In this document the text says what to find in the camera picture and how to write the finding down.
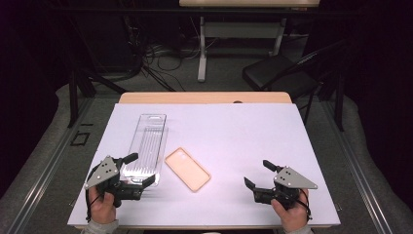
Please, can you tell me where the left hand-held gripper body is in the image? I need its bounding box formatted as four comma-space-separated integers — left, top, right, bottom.
84, 155, 144, 209

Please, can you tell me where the wooden table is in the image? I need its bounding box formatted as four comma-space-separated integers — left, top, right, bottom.
73, 91, 332, 231

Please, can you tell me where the black horizontal metal bar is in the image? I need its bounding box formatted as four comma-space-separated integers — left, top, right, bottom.
48, 7, 361, 18

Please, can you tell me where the clear plastic packaging tray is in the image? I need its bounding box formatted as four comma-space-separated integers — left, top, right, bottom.
121, 113, 169, 188

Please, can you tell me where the white table board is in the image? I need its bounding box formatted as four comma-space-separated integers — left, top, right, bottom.
66, 102, 342, 228

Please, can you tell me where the person's right hand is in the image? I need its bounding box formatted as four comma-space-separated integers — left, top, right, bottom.
271, 191, 310, 233

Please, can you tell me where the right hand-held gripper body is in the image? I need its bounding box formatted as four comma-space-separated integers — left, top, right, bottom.
252, 166, 319, 211

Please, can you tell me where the bundle of floor cables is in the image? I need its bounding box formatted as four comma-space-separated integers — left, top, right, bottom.
125, 16, 222, 92

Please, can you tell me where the aluminium floor rail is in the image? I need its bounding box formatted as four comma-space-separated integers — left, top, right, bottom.
4, 97, 96, 234
320, 98, 394, 234

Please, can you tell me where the person's left hand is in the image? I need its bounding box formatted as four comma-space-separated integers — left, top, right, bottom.
88, 186, 117, 225

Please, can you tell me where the black folding chair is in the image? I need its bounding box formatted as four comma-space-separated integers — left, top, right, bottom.
242, 38, 350, 126

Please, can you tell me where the white-legged desk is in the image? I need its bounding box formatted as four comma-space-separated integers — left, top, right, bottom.
178, 0, 320, 83

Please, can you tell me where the dark curtain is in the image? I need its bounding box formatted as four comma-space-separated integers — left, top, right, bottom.
0, 0, 71, 199
340, 0, 413, 213

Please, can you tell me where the hand-held gripper black cable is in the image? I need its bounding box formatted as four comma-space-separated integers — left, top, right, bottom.
84, 167, 99, 223
297, 188, 314, 222

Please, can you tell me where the beige phone case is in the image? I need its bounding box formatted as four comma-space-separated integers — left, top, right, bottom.
164, 146, 212, 193

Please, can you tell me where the left hand-held gripper black cable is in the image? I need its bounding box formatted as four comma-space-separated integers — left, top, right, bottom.
84, 167, 99, 223

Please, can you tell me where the black metal stand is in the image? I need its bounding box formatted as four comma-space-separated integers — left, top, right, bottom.
66, 69, 130, 129

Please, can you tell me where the right hand-held gripper black cable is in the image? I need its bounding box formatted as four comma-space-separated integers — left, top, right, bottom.
297, 188, 314, 222

